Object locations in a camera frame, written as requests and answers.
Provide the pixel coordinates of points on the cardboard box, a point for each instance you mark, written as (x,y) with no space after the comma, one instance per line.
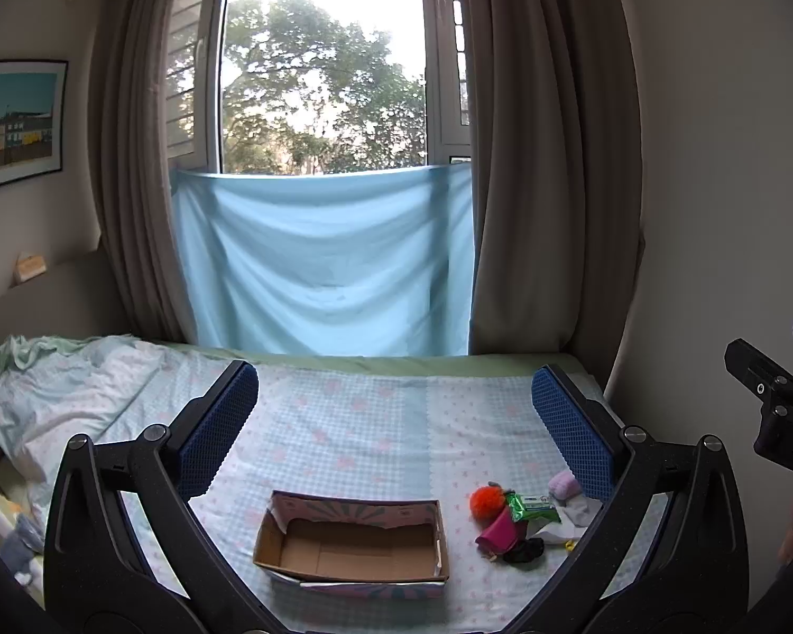
(350,551)

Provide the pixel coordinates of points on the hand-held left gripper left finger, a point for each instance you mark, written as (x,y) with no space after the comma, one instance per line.
(215,436)

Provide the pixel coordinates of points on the small tan box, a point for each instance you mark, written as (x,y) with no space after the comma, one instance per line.
(30,269)

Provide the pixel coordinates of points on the crumpled pale duvet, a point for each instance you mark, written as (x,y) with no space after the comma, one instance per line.
(73,396)

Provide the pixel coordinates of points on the green mattress sheet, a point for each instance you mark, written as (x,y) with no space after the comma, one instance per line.
(396,364)

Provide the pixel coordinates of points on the beige headboard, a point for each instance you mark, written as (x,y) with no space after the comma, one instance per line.
(59,304)

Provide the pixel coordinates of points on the window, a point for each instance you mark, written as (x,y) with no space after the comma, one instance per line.
(324,59)

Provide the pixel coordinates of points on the black hair scrunchie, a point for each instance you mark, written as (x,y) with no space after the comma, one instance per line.
(525,551)

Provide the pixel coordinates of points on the light blue hanging cloth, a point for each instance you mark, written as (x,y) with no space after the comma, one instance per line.
(324,257)

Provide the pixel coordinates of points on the white paper napkin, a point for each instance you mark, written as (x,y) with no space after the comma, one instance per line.
(547,531)

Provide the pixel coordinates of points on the pale soft bundle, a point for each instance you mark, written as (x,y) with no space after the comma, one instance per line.
(16,528)

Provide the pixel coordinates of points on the orange pompom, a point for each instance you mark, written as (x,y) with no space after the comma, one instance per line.
(489,500)

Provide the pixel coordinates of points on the framed wall picture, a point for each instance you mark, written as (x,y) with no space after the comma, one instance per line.
(16,122)

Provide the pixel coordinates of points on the magenta zip pouch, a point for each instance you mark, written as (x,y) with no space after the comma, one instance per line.
(499,533)

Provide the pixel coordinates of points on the green tissue packet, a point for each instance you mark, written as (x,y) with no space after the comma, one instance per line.
(532,508)

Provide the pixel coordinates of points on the purple fuzzy baby shoe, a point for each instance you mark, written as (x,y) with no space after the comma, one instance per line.
(565,485)

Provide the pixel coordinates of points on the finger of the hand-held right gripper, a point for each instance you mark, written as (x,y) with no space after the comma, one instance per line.
(756,373)

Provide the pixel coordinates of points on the brown curtain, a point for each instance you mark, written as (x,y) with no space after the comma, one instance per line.
(139,178)
(555,178)

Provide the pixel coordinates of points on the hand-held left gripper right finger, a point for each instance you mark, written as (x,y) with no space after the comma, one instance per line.
(571,436)

